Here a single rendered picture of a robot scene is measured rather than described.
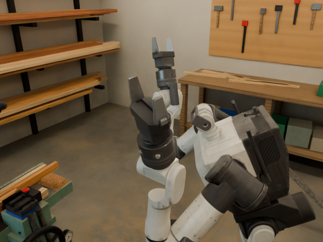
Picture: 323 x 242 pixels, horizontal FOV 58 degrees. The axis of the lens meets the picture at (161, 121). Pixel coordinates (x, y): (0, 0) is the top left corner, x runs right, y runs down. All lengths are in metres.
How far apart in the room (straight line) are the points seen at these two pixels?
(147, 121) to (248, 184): 0.38
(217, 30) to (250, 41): 0.45
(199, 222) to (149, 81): 3.91
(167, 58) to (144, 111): 0.67
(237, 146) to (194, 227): 0.29
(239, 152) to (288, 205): 0.34
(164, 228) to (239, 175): 0.25
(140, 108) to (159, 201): 0.26
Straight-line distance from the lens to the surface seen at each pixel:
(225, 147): 0.97
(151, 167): 0.72
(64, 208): 2.94
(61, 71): 4.59
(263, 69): 3.87
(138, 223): 2.66
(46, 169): 1.72
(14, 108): 3.70
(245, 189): 0.86
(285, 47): 3.75
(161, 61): 1.27
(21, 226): 1.39
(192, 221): 0.89
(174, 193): 0.76
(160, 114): 0.59
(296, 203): 1.27
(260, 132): 0.99
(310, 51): 3.71
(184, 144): 1.33
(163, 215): 0.83
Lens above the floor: 1.81
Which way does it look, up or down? 24 degrees down
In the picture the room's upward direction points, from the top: straight up
